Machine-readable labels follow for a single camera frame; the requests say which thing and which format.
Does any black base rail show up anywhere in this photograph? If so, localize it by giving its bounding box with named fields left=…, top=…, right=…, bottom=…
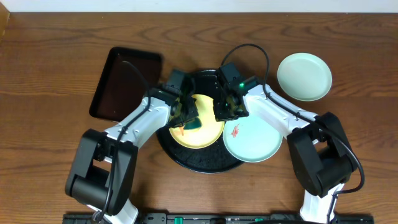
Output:
left=62, top=213, right=375, bottom=224

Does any round black tray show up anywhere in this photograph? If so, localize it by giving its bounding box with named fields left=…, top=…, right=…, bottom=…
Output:
left=156, top=70, right=243, bottom=174

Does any light green plate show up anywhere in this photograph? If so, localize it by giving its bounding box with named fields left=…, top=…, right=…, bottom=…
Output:
left=223, top=115, right=283, bottom=162
left=277, top=53, right=333, bottom=101

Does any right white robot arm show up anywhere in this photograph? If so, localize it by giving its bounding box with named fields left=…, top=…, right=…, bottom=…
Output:
left=214, top=77, right=364, bottom=223

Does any yellow plate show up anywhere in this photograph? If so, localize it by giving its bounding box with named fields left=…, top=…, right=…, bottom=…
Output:
left=169, top=94, right=224, bottom=149

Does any dark rectangular water tray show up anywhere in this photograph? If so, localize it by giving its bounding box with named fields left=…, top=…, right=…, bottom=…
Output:
left=89, top=47, right=163, bottom=122

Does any green and yellow sponge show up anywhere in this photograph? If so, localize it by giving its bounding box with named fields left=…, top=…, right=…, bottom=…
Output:
left=183, top=117, right=202, bottom=130

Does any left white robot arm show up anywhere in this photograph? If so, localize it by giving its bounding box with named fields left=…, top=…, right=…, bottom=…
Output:
left=65, top=87, right=198, bottom=223

